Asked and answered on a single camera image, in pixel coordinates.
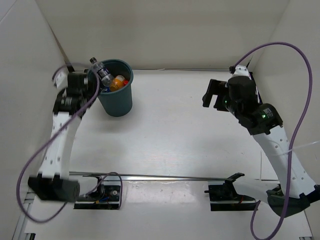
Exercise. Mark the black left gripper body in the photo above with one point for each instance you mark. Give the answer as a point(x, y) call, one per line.
point(91, 91)

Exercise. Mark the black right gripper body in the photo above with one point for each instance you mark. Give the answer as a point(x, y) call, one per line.
point(226, 103)

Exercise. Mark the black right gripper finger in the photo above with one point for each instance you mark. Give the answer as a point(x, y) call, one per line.
point(212, 89)
point(219, 103)

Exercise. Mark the black cap Pepsi bottle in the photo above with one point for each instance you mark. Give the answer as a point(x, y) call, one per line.
point(99, 68)

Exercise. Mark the orange juice bottle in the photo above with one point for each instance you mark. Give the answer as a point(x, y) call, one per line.
point(117, 83)

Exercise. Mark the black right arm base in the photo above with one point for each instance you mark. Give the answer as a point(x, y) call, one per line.
point(223, 200)

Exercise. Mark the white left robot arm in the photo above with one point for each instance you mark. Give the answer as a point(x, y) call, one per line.
point(52, 182)

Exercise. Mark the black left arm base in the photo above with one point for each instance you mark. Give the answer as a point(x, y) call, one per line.
point(104, 197)

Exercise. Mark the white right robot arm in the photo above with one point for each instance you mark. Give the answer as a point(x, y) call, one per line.
point(238, 96)

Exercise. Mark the dark green plastic bin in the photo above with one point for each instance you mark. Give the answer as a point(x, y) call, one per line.
point(117, 103)

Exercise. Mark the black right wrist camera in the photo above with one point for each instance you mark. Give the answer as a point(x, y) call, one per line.
point(219, 86)

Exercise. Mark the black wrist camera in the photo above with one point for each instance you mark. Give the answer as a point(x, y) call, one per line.
point(219, 86)
point(77, 83)

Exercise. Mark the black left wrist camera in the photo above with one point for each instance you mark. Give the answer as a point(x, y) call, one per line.
point(77, 83)

